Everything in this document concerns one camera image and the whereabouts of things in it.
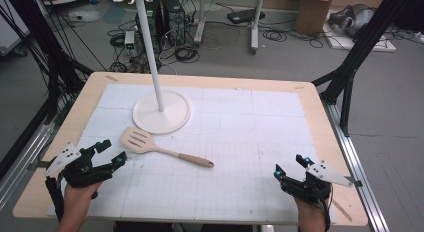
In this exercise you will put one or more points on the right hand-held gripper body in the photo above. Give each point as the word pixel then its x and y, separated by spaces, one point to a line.
pixel 311 187

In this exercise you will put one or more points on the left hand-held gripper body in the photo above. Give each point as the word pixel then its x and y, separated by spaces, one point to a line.
pixel 83 173

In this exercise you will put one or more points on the person's left hand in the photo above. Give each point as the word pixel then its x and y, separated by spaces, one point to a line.
pixel 80 195

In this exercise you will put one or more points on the person's right hand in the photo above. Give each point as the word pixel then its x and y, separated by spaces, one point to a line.
pixel 310 210

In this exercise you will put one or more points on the beige slotted spatula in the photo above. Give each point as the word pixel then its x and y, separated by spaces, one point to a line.
pixel 143 142

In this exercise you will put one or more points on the brown tape strip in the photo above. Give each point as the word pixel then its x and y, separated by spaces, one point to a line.
pixel 342 211
pixel 299 88
pixel 111 78

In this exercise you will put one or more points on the white grid mat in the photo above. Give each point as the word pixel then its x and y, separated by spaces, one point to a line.
pixel 233 152

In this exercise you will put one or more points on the white hook rack stand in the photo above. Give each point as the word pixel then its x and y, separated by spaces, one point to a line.
pixel 161 113

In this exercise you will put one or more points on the small silver power supply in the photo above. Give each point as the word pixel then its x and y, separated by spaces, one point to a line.
pixel 129 42

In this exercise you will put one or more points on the white floor board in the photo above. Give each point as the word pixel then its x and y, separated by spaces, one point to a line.
pixel 343 42

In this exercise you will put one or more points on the black computer tower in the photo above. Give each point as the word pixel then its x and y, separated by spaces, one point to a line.
pixel 155 25
pixel 175 20

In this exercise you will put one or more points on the white stand leg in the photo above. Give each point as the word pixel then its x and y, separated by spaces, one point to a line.
pixel 256 25
pixel 200 22

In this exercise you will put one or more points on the cardboard box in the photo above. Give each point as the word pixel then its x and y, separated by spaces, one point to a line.
pixel 313 13

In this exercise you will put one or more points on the grey rounded appliance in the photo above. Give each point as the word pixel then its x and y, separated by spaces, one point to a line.
pixel 355 20

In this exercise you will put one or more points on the flat black device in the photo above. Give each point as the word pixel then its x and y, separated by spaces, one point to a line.
pixel 245 16

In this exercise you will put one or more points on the aluminium rail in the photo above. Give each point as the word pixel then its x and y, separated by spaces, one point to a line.
pixel 23 158
pixel 356 165

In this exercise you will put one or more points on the black metal frame stand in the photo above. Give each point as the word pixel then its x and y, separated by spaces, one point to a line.
pixel 50 58
pixel 353 58

